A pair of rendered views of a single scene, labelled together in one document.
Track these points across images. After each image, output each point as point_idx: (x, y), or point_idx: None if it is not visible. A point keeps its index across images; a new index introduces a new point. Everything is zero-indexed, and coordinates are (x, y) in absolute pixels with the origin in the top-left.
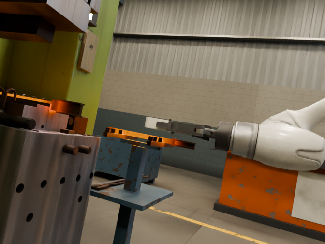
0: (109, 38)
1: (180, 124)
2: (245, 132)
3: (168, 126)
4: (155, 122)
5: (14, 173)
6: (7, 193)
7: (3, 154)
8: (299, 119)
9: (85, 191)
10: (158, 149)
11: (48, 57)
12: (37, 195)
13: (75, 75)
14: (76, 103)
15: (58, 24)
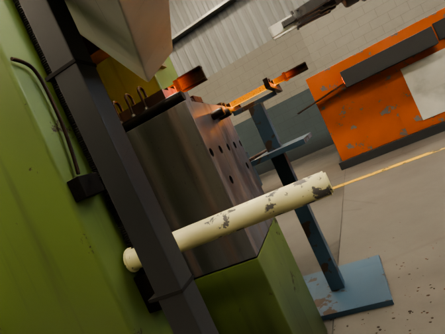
0: None
1: (305, 4)
2: None
3: (296, 15)
4: (279, 26)
5: (200, 140)
6: (206, 160)
7: (178, 135)
8: None
9: (246, 158)
10: (275, 94)
11: (121, 77)
12: (223, 159)
13: (157, 74)
14: (196, 69)
15: None
